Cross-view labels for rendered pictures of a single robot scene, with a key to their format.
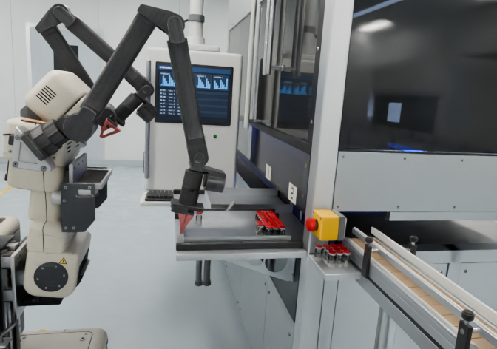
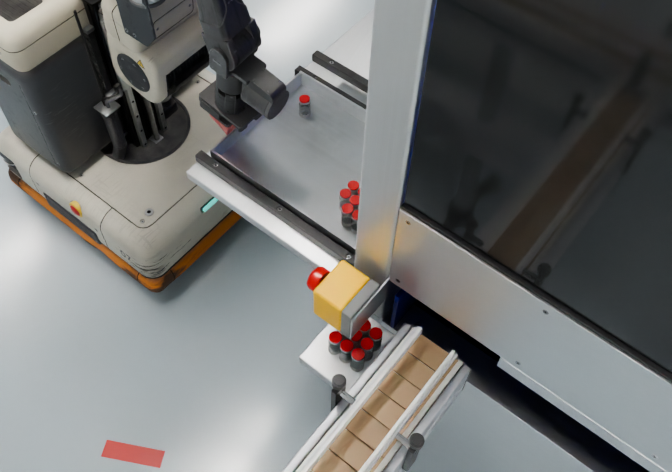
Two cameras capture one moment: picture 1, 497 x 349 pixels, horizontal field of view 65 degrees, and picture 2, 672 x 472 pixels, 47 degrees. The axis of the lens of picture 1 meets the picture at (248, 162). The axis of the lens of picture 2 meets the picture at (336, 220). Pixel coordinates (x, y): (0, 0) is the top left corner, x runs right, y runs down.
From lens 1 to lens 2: 116 cm
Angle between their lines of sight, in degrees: 59
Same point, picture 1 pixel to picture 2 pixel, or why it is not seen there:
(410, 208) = (544, 383)
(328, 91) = (373, 98)
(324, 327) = not seen: hidden behind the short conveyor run
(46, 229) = (116, 16)
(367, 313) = (447, 424)
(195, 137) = (209, 23)
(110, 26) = not seen: outside the picture
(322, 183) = (369, 233)
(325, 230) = (319, 308)
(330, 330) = not seen: hidden behind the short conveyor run
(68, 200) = not seen: outside the picture
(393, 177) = (514, 320)
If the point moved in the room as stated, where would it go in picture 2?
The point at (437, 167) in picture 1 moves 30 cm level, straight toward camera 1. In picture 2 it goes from (628, 378) to (384, 433)
